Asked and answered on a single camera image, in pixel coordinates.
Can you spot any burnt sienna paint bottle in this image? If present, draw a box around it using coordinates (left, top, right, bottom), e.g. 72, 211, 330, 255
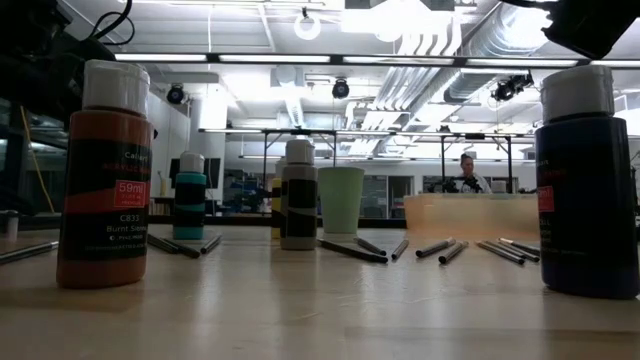
55, 59, 155, 291

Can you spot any small teal paint bottle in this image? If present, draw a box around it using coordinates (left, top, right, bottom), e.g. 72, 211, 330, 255
172, 150, 208, 241

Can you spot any yellow paint bottle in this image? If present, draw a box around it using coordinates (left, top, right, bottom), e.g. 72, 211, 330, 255
270, 157, 287, 240

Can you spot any grey paint bottle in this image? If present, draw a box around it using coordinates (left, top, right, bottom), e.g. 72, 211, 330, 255
279, 138, 320, 252

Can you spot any dark blue paint bottle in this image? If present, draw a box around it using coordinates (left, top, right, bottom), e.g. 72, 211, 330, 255
534, 64, 640, 301

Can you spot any black overhead light bar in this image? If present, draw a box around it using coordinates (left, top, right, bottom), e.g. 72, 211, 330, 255
112, 51, 640, 70

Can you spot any small white cylinder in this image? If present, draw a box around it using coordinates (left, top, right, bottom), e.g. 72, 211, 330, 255
5, 209, 20, 241

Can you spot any brown wooden box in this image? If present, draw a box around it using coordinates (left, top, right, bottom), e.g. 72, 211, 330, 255
152, 196, 174, 217

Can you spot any shelf with blue bins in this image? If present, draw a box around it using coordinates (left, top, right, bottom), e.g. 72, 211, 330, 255
223, 168, 274, 215

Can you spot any light green plastic cup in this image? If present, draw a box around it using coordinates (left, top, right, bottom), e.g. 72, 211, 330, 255
317, 165, 366, 237

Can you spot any person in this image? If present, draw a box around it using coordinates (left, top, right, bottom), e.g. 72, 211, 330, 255
449, 152, 494, 195

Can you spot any orange translucent plastic bin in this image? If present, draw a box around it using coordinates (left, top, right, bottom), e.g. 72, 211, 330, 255
403, 192, 541, 239

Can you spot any yellow power cable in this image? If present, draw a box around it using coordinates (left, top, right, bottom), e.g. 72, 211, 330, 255
19, 104, 56, 215

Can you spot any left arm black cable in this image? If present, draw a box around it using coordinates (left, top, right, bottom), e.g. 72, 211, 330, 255
88, 0, 136, 47

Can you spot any blue-handled paintbrush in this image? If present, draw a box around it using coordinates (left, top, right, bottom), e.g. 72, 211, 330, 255
199, 233, 223, 256

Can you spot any black table frame rail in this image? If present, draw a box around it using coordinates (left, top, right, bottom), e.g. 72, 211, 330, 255
0, 212, 411, 230

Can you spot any white ring ceiling lamp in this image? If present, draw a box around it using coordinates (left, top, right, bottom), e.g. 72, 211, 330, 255
293, 6, 323, 42

